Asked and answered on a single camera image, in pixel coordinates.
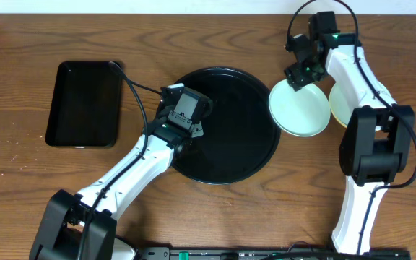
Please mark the light green plate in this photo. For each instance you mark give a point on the light green plate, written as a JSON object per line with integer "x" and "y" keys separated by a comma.
{"x": 302, "y": 113}
{"x": 366, "y": 98}

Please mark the round black tray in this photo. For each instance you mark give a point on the round black tray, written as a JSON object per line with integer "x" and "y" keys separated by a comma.
{"x": 239, "y": 135}

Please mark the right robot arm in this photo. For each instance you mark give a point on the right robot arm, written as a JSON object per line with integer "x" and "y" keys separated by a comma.
{"x": 332, "y": 79}

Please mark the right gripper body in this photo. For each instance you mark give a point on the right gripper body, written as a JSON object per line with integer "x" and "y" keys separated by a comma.
{"x": 300, "y": 77}

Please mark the yellow plate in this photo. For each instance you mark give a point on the yellow plate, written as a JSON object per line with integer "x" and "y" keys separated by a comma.
{"x": 340, "y": 111}

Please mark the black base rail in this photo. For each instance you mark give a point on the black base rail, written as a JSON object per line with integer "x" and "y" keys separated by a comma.
{"x": 298, "y": 251}

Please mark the black rectangular bin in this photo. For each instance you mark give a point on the black rectangular bin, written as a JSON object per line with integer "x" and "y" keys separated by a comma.
{"x": 85, "y": 106}

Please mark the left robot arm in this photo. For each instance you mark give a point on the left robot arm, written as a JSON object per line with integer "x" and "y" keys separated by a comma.
{"x": 83, "y": 225}

